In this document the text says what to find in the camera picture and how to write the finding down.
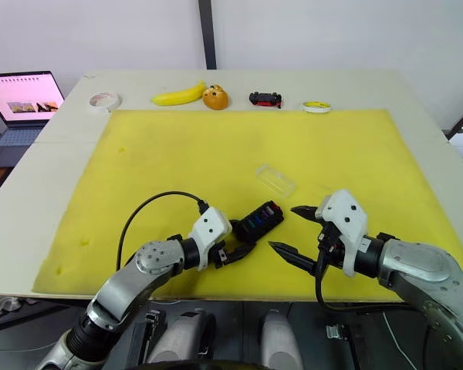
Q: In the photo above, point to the open laptop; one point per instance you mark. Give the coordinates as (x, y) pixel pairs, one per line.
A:
(19, 100)

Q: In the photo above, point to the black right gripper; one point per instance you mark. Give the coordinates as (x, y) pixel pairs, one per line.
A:
(331, 246)

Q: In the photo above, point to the blue small fuse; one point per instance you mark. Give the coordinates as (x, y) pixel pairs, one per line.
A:
(259, 219)

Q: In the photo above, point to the yellow foam mat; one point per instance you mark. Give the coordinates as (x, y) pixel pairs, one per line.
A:
(216, 162)

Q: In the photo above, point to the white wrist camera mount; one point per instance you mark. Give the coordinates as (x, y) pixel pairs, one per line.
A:
(347, 227)
(210, 227)

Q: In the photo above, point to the yellow banana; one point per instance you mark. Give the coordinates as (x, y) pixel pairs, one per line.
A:
(177, 96)

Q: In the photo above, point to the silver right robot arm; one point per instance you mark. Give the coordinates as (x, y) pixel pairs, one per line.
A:
(424, 273)

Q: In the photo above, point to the red and black toy car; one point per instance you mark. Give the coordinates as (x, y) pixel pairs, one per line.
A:
(266, 99)

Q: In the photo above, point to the white crumpled cloth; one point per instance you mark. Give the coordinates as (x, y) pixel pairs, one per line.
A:
(0, 306)

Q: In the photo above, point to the teal small fuse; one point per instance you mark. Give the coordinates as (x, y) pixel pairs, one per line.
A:
(251, 224)

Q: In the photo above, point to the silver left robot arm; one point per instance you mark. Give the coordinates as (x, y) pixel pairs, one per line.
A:
(139, 270)

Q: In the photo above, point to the dark vertical post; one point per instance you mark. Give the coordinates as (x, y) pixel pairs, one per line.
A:
(207, 34)

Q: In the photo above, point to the orange-brown muffin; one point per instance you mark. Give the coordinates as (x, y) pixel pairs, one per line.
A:
(215, 97)

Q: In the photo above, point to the black fuse box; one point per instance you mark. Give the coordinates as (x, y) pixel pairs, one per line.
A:
(259, 225)

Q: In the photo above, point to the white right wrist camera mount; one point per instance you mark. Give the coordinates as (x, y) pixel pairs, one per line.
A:
(347, 227)

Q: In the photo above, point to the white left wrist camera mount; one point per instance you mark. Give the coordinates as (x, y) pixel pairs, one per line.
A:
(210, 227)

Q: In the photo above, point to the small metal clasp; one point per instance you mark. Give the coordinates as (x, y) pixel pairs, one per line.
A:
(335, 331)

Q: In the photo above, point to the yellow and white tape roll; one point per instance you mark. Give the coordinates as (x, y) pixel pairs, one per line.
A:
(317, 106)

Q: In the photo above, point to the grey rounded robot leg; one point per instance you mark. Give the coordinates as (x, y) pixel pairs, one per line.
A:
(181, 335)
(279, 339)

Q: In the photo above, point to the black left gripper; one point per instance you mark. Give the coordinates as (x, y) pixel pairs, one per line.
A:
(220, 257)

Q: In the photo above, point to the clear plastic cover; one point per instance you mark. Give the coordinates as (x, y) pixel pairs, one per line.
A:
(276, 180)

